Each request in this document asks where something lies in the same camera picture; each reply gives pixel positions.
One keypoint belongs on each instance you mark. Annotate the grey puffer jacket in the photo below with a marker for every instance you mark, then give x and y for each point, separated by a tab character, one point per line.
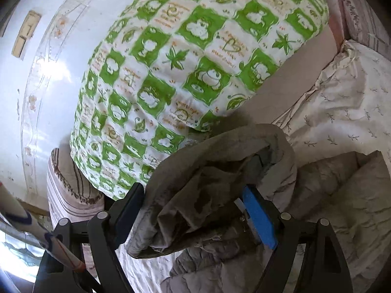
207	174

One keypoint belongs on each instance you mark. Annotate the white leaf-print blanket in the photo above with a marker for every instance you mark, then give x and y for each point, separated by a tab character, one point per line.
351	103

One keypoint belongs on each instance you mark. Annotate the striped floral pillow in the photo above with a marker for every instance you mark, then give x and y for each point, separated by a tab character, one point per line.
64	183
360	15

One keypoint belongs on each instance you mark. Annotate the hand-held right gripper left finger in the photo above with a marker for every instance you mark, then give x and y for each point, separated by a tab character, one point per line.
126	222

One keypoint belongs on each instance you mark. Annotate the green checkered quilt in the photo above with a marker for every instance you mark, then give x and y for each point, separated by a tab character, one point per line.
183	67

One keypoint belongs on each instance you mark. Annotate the beige wall fixture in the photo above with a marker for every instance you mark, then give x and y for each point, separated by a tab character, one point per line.
26	33

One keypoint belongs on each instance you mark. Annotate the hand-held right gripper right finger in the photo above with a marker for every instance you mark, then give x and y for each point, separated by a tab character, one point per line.
259	219

